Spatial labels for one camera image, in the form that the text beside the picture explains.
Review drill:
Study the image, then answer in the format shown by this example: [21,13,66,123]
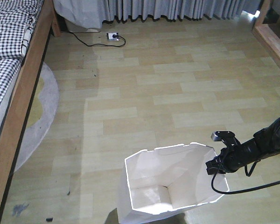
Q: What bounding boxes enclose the wooden step furniture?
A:
[252,0,280,68]

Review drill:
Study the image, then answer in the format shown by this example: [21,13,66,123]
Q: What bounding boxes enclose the wooden bed frame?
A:
[0,0,61,219]

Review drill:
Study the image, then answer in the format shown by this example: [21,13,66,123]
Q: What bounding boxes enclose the grey round rug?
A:
[14,63,59,171]

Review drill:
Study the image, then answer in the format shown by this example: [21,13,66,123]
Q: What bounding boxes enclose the white paper trash bin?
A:
[117,142,223,224]

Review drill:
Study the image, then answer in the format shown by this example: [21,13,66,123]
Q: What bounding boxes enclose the white floor power socket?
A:
[106,32,119,41]

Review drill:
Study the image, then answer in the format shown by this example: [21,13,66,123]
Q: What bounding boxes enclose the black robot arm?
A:
[206,117,280,176]

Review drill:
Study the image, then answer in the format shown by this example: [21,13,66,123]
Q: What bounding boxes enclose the black white checkered bedding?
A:
[0,0,43,104]

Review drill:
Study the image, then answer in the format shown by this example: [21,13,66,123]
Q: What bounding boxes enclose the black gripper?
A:
[205,147,231,175]

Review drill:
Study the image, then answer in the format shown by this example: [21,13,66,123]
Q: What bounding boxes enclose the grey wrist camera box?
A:
[211,131,240,147]

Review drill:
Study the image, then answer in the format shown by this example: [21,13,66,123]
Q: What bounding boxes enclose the light grey curtain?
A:
[54,0,261,29]

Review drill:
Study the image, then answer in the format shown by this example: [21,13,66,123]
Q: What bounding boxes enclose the black power cord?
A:
[60,30,126,48]

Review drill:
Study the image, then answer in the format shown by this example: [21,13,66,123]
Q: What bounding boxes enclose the black thick cable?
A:
[211,171,280,195]

